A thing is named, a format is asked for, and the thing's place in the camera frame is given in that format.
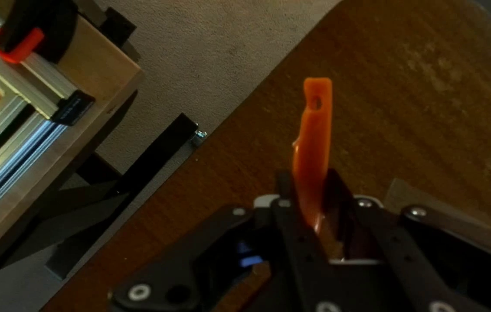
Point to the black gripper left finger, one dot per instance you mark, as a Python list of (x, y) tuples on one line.
[(293, 253)]

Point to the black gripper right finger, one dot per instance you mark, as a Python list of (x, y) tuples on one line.
[(383, 253)]

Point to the red and black clamp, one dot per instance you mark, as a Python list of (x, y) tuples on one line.
[(24, 31)]

